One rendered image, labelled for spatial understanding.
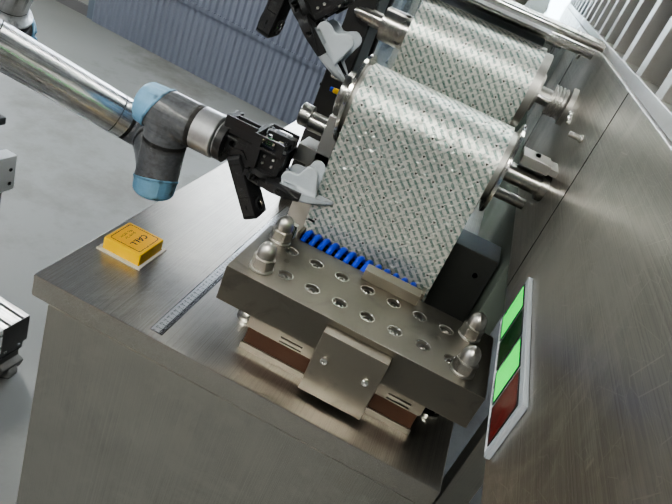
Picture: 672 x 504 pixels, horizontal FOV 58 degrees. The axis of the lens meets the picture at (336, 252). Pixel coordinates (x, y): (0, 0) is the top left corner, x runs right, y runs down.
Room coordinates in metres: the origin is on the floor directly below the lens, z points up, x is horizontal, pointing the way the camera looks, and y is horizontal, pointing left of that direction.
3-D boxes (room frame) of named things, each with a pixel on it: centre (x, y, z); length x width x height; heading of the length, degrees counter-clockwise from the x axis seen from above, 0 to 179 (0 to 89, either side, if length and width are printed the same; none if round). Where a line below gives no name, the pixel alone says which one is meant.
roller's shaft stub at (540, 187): (0.93, -0.22, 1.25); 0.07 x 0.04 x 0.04; 83
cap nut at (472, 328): (0.80, -0.24, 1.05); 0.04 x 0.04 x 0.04
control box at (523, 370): (0.54, -0.21, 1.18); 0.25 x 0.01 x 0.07; 173
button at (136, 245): (0.84, 0.32, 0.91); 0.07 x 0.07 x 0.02; 83
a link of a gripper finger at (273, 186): (0.89, 0.13, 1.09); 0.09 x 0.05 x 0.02; 82
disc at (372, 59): (0.97, 0.07, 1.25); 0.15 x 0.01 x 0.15; 173
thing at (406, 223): (0.89, -0.05, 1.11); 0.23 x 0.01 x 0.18; 83
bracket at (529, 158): (0.93, -0.23, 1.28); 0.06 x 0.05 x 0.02; 83
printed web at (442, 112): (1.08, -0.07, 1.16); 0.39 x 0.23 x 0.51; 173
